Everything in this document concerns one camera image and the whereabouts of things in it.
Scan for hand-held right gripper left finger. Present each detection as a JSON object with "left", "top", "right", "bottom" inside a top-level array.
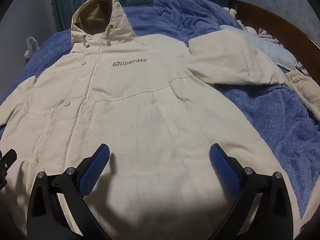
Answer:
[{"left": 26, "top": 143, "right": 113, "bottom": 240}]

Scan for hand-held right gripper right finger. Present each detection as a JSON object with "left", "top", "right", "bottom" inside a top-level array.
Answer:
[{"left": 209, "top": 143, "right": 304, "bottom": 240}]

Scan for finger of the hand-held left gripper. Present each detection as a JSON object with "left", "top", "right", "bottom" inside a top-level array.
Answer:
[{"left": 0, "top": 149, "right": 17, "bottom": 191}]

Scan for cream hooded jacket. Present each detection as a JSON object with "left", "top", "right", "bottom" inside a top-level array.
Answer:
[{"left": 0, "top": 0, "right": 316, "bottom": 240}]

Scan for blue fleece blanket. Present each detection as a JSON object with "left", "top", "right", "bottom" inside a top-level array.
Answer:
[{"left": 0, "top": 0, "right": 320, "bottom": 188}]

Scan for cream textured blanket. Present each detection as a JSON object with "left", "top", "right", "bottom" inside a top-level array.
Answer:
[{"left": 285, "top": 69, "right": 320, "bottom": 128}]

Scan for small white fan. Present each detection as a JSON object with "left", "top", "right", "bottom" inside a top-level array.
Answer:
[{"left": 24, "top": 36, "right": 40, "bottom": 60}]

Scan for light blue pillow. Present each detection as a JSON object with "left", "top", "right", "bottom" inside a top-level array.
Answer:
[{"left": 220, "top": 25, "right": 298, "bottom": 68}]

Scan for striped cloth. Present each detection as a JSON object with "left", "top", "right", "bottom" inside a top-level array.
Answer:
[{"left": 255, "top": 29, "right": 310, "bottom": 75}]

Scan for white plush toy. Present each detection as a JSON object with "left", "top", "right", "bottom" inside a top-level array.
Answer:
[{"left": 223, "top": 6, "right": 244, "bottom": 28}]

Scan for teal curtain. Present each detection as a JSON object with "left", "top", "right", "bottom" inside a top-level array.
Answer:
[{"left": 50, "top": 0, "right": 163, "bottom": 33}]

